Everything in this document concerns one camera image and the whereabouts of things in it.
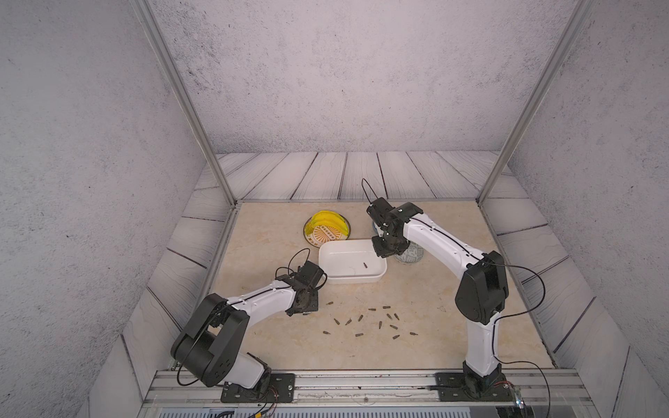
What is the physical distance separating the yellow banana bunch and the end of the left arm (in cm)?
32

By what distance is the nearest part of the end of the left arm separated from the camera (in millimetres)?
657

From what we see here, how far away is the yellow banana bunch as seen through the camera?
1073 mm
